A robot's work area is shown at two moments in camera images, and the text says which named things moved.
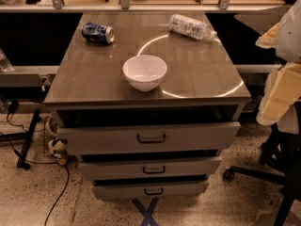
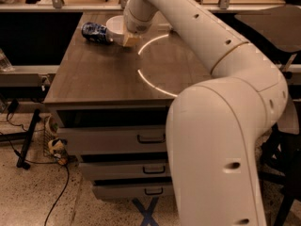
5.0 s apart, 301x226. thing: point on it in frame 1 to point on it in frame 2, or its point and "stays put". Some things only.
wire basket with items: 53,146 stays put
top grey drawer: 188,138 stays put
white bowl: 145,72 to 115,29
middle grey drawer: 189,167 stays put
